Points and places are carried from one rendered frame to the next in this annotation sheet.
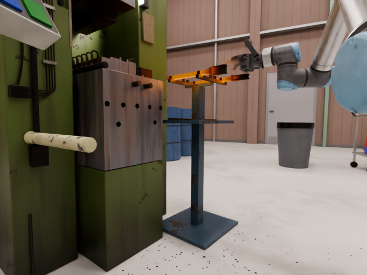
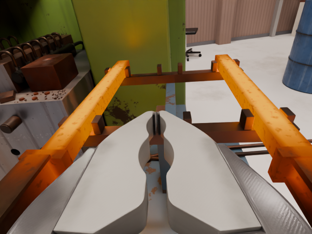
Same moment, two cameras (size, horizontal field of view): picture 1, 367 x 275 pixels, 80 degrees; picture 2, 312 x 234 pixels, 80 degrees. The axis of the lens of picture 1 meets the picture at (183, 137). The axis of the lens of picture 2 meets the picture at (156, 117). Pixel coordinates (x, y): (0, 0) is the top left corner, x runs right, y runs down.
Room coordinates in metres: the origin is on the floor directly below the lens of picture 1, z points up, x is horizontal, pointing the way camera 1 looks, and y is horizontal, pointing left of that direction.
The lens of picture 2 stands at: (1.22, -0.33, 1.10)
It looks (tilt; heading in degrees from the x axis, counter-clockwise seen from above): 33 degrees down; 57
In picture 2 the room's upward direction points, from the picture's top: 6 degrees counter-clockwise
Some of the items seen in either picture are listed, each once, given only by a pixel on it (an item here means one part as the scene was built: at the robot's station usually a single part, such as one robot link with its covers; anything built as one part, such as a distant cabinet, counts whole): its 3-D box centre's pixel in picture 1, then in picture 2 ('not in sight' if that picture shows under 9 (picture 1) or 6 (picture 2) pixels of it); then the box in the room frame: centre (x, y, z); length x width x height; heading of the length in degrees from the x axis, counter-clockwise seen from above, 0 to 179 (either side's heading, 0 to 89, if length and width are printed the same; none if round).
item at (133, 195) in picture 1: (106, 197); not in sight; (1.27, 0.46, 0.23); 0.56 x 0.38 x 0.47; 53
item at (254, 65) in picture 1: (252, 61); not in sight; (1.19, -0.36, 1.01); 0.12 x 0.08 x 0.09; 54
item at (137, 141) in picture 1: (104, 120); (65, 118); (1.27, 0.46, 0.69); 0.56 x 0.38 x 0.45; 53
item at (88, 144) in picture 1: (55, 140); not in sight; (0.76, 0.45, 0.62); 0.44 x 0.05 x 0.05; 53
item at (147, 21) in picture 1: (147, 28); not in sight; (1.42, 0.23, 1.27); 0.09 x 0.02 x 0.17; 143
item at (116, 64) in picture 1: (95, 71); (22, 58); (1.22, 0.48, 0.96); 0.42 x 0.20 x 0.09; 53
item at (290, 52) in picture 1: (286, 54); not in sight; (1.09, -0.50, 1.02); 0.12 x 0.09 x 0.10; 54
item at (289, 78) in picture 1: (289, 77); not in sight; (1.08, -0.51, 0.91); 0.12 x 0.09 x 0.12; 82
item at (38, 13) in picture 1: (35, 12); not in sight; (0.67, 0.44, 1.01); 0.07 x 0.05 x 0.07; 168
